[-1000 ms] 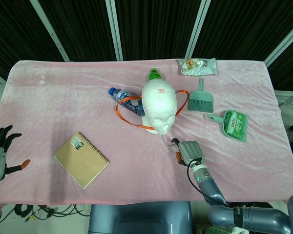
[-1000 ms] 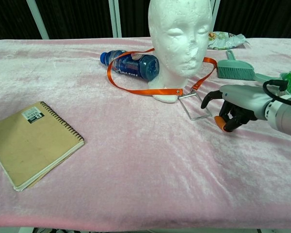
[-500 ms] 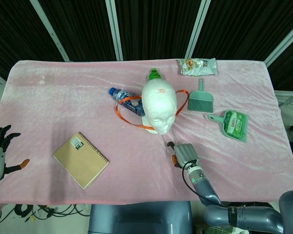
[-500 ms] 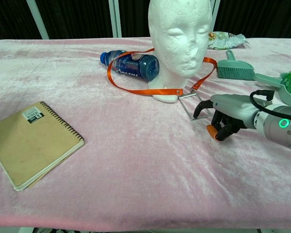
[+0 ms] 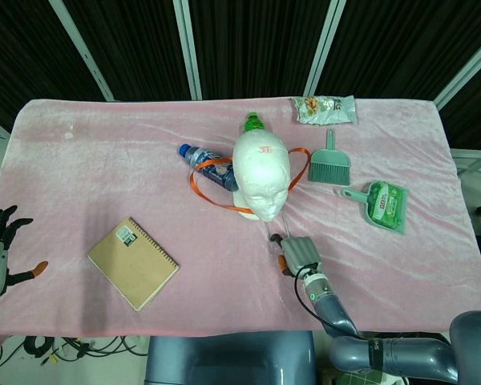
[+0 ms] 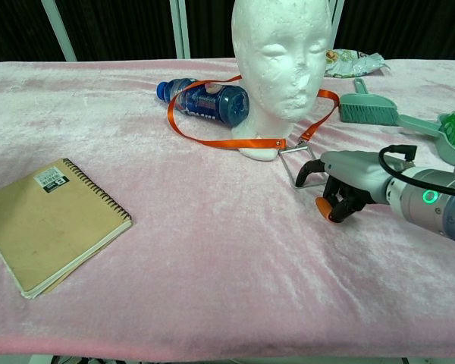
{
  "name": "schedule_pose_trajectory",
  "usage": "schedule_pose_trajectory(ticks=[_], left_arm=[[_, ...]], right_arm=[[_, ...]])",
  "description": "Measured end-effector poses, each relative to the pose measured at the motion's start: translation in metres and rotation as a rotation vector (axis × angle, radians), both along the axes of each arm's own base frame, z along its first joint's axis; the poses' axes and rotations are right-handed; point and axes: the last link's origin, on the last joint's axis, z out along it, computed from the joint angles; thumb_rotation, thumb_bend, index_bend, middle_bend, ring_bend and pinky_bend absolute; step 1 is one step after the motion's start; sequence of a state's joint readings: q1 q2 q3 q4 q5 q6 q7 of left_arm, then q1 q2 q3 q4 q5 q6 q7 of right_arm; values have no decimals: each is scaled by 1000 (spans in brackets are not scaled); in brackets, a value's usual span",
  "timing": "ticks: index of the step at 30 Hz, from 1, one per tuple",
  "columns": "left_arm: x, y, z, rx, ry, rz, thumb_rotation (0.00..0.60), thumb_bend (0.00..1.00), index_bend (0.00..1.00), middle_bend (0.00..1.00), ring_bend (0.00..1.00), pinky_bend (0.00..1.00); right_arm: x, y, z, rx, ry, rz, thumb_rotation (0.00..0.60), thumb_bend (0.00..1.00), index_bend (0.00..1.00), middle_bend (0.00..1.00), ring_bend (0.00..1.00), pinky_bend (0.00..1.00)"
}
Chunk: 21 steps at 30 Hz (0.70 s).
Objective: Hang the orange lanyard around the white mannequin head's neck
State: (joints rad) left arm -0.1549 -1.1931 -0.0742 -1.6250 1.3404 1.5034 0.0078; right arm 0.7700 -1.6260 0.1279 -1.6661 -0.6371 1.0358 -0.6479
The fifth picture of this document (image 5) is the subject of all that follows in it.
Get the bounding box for white frame post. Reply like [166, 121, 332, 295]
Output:
[49, 0, 115, 102]
[173, 0, 204, 101]
[431, 29, 481, 112]
[302, 0, 348, 99]

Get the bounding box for green cap bottle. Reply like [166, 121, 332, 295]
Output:
[242, 111, 272, 134]

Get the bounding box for white foam mannequin head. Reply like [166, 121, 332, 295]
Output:
[231, 130, 293, 222]

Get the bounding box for green printed snack bag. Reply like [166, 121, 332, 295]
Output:
[291, 95, 358, 125]

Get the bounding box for black floor cables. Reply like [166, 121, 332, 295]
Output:
[0, 334, 150, 372]

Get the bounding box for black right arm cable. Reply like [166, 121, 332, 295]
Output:
[294, 262, 362, 338]

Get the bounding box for blue-grey robot torso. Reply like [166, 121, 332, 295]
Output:
[143, 330, 317, 385]

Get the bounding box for green dustpan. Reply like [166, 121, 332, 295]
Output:
[339, 180, 410, 237]

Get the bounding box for green hand brush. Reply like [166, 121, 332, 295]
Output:
[307, 128, 352, 185]

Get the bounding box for blue plastic drink bottle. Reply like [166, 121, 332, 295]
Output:
[178, 143, 241, 193]

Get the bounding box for brown spiral notebook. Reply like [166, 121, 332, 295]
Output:
[87, 216, 180, 313]

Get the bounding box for pink velvet tablecloth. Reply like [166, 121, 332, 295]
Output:
[0, 98, 481, 348]

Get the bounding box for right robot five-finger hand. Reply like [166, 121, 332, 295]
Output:
[269, 233, 324, 280]

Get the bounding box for orange lanyard strap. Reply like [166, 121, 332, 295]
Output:
[189, 147, 312, 213]

